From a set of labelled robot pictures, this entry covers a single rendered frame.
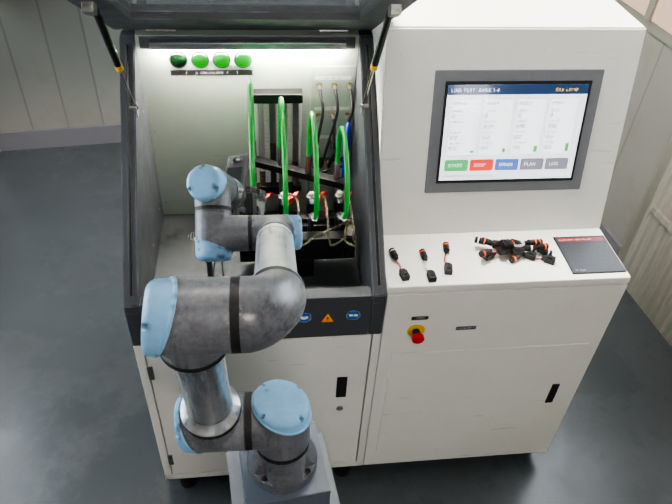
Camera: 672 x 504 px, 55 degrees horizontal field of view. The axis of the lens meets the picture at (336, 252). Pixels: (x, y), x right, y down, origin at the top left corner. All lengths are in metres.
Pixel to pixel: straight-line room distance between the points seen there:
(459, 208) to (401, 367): 0.52
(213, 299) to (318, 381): 1.12
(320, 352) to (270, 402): 0.63
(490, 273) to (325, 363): 0.55
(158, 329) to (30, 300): 2.37
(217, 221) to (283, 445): 0.47
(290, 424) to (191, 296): 0.44
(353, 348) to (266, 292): 1.00
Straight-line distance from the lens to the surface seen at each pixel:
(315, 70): 1.95
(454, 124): 1.83
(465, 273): 1.83
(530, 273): 1.89
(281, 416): 1.29
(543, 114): 1.91
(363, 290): 1.77
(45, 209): 3.80
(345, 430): 2.26
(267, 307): 0.93
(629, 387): 3.08
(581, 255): 2.00
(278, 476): 1.43
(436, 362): 2.03
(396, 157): 1.82
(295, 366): 1.95
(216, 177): 1.31
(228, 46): 1.88
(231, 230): 1.31
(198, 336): 0.94
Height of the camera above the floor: 2.20
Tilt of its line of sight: 41 degrees down
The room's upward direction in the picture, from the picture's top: 4 degrees clockwise
